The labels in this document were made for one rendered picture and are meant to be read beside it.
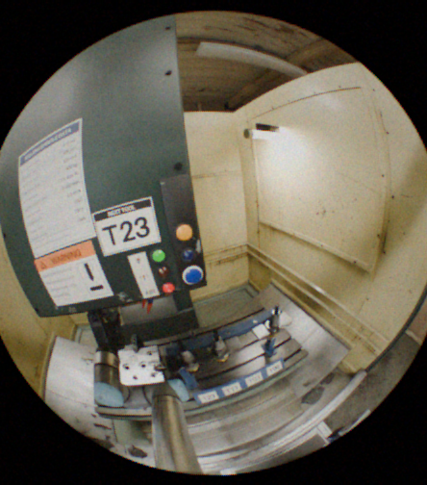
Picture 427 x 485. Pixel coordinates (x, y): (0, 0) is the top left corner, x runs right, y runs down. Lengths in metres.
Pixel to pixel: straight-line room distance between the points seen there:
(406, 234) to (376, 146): 0.34
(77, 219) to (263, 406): 1.05
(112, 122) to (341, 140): 0.80
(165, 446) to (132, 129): 0.51
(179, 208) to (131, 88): 0.23
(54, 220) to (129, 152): 0.17
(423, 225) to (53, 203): 0.98
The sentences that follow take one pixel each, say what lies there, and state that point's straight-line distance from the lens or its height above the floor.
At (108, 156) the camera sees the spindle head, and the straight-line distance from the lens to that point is 0.27.
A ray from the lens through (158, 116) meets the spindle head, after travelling 0.28.
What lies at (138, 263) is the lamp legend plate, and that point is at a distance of 0.28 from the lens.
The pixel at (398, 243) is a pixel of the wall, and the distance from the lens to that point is 0.78.
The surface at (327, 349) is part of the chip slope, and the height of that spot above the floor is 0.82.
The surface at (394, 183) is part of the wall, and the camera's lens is 0.75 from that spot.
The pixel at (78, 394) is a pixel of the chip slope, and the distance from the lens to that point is 1.46.
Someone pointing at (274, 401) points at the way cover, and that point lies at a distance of 1.05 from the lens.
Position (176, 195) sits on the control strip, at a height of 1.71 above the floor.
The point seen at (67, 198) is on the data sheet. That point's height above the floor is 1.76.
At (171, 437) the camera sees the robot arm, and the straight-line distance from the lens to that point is 0.36.
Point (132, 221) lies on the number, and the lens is 0.26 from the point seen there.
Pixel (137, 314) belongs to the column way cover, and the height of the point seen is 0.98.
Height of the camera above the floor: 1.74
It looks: 22 degrees down
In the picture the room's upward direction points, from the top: 8 degrees counter-clockwise
